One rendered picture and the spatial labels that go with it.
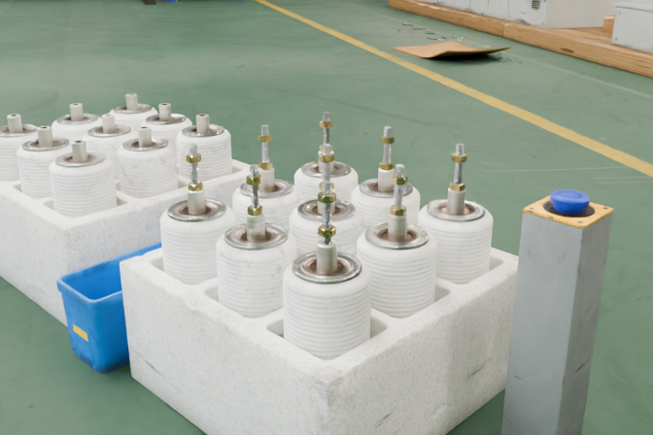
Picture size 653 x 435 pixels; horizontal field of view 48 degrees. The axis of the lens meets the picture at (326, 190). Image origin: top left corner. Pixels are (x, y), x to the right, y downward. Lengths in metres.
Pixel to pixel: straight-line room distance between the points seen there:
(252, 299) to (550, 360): 0.34
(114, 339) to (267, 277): 0.32
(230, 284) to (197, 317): 0.06
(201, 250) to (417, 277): 0.27
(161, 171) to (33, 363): 0.35
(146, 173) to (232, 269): 0.42
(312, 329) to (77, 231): 0.49
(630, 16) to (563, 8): 0.64
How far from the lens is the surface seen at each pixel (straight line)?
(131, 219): 1.20
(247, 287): 0.85
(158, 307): 0.96
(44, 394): 1.10
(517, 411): 0.92
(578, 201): 0.81
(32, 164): 1.29
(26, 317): 1.30
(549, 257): 0.81
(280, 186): 1.03
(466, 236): 0.93
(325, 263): 0.78
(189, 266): 0.94
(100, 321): 1.07
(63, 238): 1.15
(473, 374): 0.97
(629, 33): 3.58
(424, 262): 0.85
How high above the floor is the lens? 0.60
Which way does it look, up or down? 20 degrees down
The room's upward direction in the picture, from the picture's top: straight up
